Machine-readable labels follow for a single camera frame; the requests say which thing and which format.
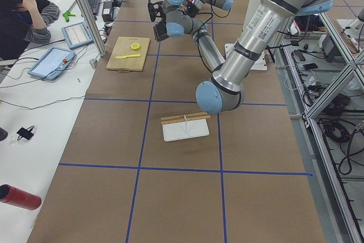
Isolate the wooden cutting board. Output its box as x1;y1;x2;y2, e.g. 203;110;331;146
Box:
106;36;150;72

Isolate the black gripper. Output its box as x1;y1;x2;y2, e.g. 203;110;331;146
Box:
153;20;168;42

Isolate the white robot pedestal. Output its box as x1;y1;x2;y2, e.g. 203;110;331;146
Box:
225;0;267;70

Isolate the far blue teach pendant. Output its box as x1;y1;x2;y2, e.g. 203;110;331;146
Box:
61;21;93;50

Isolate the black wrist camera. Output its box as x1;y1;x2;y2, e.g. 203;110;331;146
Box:
147;1;163;22

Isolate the white rectangular tray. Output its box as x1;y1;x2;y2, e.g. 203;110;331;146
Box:
162;119;210;142

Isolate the wooden chopstick near tray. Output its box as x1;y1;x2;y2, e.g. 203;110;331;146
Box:
161;115;210;125

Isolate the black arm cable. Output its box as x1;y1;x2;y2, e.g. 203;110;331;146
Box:
147;0;217;73

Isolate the seated person in black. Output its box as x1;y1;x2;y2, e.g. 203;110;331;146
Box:
1;0;60;60

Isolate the black power adapter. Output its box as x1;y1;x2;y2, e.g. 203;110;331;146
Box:
101;1;114;22

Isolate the green grabber handle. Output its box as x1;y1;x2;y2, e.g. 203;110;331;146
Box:
62;10;76;23

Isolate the yellow lemon slice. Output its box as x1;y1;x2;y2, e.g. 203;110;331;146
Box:
130;43;140;50

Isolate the near blue teach pendant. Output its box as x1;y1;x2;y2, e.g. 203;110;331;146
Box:
27;47;76;81

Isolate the small black device with cable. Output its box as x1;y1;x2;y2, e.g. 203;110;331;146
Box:
16;125;36;141

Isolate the aluminium frame post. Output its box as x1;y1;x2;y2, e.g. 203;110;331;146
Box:
76;0;106;57

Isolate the yellow plastic knife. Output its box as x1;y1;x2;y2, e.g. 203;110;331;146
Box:
114;53;141;59

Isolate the red cylinder bottle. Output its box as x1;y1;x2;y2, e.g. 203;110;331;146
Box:
1;184;42;211

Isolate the blue teach pendant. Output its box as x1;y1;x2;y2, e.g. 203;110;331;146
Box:
27;47;76;81
61;21;93;50

